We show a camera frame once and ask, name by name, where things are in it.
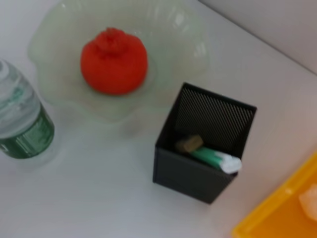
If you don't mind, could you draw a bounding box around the small tan eraser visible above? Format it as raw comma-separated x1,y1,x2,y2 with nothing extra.
175,135,204,154

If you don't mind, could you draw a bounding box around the red-orange orange fruit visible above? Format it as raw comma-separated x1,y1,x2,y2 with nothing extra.
80,27,149,96

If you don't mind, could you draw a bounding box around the green utility knife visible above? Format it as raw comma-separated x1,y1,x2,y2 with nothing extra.
190,146,242,174

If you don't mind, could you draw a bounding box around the clear water bottle green label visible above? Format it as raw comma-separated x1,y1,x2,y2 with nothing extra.
0,59,55,160

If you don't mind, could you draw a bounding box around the black mesh pen holder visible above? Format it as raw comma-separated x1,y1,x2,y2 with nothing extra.
153,82,258,205

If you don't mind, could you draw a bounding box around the clear green glass fruit plate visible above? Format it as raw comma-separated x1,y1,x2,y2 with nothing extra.
26,0,211,122

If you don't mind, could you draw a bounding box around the yellow plastic bin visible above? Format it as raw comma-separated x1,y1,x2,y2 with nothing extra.
231,152,317,238

